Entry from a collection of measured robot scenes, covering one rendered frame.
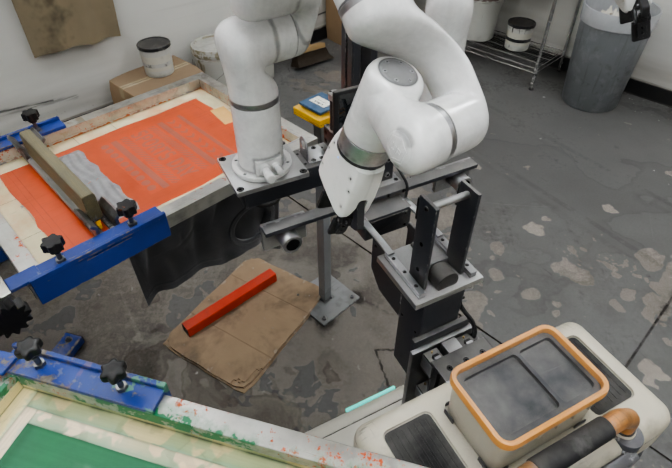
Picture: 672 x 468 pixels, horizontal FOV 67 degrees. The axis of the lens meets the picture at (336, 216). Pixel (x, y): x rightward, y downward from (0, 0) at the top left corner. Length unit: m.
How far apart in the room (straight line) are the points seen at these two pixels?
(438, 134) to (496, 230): 2.16
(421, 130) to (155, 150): 1.08
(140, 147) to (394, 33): 1.08
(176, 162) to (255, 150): 0.49
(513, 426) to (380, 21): 0.63
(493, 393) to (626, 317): 1.69
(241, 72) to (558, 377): 0.75
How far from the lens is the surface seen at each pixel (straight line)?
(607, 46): 3.75
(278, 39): 0.94
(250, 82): 0.95
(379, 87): 0.61
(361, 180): 0.69
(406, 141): 0.57
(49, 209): 1.44
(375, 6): 0.60
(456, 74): 0.66
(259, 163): 1.03
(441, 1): 1.11
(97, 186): 1.45
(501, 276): 2.50
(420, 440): 0.96
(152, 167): 1.48
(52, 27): 3.42
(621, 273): 2.74
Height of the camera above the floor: 1.77
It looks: 41 degrees down
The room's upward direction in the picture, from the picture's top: straight up
